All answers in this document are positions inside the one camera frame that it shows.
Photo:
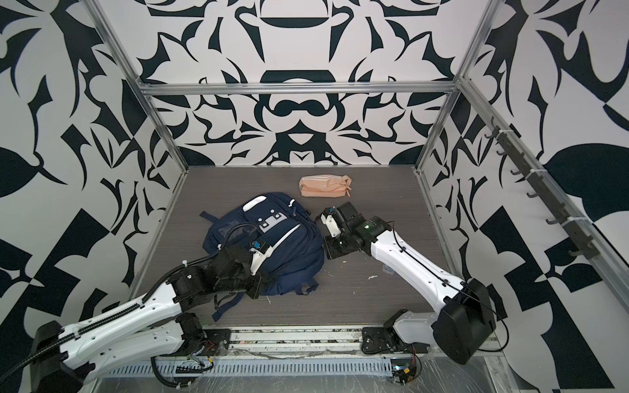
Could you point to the navy blue backpack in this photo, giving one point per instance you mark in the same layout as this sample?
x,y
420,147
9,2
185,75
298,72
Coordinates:
x,y
282,222

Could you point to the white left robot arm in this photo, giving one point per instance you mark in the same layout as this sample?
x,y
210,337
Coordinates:
x,y
159,322

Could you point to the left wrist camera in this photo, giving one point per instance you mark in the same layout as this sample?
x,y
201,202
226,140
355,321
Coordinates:
x,y
260,252

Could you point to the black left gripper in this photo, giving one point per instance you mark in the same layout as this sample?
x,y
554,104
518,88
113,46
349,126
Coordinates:
x,y
255,287

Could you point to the white slotted cable duct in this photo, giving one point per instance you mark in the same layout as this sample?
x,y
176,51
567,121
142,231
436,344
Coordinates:
x,y
279,368

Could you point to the small green circuit board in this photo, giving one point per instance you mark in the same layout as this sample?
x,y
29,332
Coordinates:
x,y
405,370

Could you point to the grey wall hook rack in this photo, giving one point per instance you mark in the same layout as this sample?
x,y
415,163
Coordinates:
x,y
547,190

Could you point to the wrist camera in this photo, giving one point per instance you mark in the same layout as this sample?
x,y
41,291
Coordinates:
x,y
327,218
260,252

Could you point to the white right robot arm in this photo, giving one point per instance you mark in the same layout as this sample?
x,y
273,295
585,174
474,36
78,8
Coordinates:
x,y
462,318

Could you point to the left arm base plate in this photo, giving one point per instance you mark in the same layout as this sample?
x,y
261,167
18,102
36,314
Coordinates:
x,y
209,342

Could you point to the pink pencil case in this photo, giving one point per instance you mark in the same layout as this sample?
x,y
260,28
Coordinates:
x,y
328,186

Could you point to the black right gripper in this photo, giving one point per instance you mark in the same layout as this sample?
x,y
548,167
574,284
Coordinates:
x,y
331,246

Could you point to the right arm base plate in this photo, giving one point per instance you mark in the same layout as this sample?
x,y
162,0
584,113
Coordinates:
x,y
382,340

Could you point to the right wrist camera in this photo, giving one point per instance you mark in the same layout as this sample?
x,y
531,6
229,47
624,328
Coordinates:
x,y
327,218

